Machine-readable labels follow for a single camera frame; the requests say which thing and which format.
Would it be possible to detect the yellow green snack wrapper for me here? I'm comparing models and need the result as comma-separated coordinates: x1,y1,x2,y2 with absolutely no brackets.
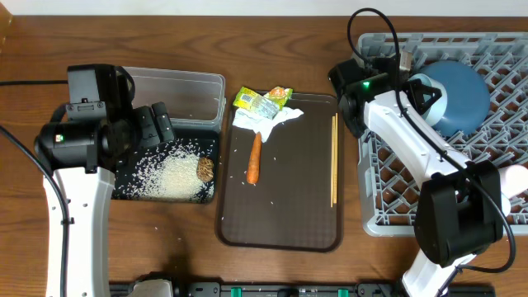
233,87,293,120

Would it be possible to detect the clear plastic bin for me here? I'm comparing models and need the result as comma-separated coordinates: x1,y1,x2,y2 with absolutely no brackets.
125,67,226,133

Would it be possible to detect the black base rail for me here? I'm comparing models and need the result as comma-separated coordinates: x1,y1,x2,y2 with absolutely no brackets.
109,271,496,297

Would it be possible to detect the dark blue plate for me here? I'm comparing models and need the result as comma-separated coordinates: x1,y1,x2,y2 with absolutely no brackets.
416,60,490,137

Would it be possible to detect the brown mushroom food scrap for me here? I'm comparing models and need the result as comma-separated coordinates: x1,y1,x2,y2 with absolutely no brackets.
196,157,215,183

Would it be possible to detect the orange carrot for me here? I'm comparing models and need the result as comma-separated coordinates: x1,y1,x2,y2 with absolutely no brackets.
247,132,262,184

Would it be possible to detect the grey dishwasher rack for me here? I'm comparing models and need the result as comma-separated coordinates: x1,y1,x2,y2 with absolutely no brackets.
357,32,527,237

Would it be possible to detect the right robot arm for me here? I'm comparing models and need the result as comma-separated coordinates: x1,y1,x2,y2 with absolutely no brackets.
328,54,507,296

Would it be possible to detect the crumpled white napkin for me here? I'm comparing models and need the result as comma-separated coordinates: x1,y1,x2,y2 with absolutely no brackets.
233,106,304,143

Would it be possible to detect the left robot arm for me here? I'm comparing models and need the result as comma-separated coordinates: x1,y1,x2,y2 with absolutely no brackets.
35,64,175,296

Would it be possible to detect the wooden chopstick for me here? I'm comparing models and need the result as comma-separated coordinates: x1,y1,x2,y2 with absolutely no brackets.
332,113,338,206
331,116,335,208

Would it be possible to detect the pink cup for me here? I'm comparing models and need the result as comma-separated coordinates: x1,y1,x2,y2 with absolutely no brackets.
498,165,528,199

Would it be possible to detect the black waste tray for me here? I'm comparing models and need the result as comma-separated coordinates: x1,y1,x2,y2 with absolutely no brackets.
111,125,220,205

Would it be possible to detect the brown serving tray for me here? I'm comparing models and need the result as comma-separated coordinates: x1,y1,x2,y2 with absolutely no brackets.
215,93,344,252

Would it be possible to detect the spilled white rice pile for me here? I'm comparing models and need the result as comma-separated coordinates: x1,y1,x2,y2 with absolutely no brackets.
115,138,216,203

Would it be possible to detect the light blue cup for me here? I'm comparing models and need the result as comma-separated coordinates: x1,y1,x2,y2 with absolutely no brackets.
501,193,512,217

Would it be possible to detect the light blue rice bowl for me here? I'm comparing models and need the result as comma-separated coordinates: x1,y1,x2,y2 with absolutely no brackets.
408,73,447,126

